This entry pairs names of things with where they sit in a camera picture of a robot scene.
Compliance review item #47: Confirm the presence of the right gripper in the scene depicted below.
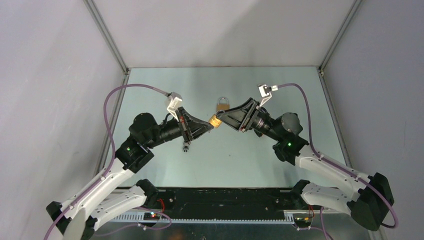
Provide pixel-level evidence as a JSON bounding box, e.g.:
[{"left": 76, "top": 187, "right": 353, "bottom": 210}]
[{"left": 215, "top": 98, "right": 283, "bottom": 142}]

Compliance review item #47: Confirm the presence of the right aluminium frame post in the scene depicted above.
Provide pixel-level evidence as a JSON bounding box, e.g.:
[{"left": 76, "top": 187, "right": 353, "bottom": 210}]
[{"left": 317, "top": 0, "right": 364, "bottom": 77}]

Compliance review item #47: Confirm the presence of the large brass padlock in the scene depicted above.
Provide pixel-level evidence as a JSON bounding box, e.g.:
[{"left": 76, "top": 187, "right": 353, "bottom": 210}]
[{"left": 216, "top": 97, "right": 230, "bottom": 112}]

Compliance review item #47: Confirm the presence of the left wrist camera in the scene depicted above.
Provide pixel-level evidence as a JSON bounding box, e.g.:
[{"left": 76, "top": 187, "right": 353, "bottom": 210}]
[{"left": 166, "top": 92, "right": 183, "bottom": 116}]

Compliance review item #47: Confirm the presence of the small brass padlock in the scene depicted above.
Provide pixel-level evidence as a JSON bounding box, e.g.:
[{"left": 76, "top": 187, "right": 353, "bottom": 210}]
[{"left": 208, "top": 114, "right": 222, "bottom": 128}]

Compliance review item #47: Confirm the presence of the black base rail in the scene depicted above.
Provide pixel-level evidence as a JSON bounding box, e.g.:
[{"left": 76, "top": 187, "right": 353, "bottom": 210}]
[{"left": 144, "top": 187, "right": 319, "bottom": 222}]

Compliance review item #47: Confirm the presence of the left aluminium frame post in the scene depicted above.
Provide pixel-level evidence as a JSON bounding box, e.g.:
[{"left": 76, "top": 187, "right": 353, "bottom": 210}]
[{"left": 83, "top": 0, "right": 129, "bottom": 75}]

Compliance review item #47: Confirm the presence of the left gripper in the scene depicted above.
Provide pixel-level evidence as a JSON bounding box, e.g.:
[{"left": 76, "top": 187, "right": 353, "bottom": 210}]
[{"left": 145, "top": 106, "right": 214, "bottom": 149}]

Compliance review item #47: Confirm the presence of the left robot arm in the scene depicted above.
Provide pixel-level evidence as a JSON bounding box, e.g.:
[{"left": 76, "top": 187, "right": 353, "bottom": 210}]
[{"left": 46, "top": 107, "right": 214, "bottom": 240}]

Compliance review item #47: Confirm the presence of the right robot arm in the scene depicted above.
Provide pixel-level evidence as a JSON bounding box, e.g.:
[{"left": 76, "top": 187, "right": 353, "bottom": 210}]
[{"left": 216, "top": 98, "right": 394, "bottom": 232}]

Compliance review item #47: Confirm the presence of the aluminium frame post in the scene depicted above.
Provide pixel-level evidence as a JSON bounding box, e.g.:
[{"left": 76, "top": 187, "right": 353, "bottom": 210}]
[
  {"left": 317, "top": 0, "right": 364, "bottom": 77},
  {"left": 83, "top": 0, "right": 129, "bottom": 75}
]

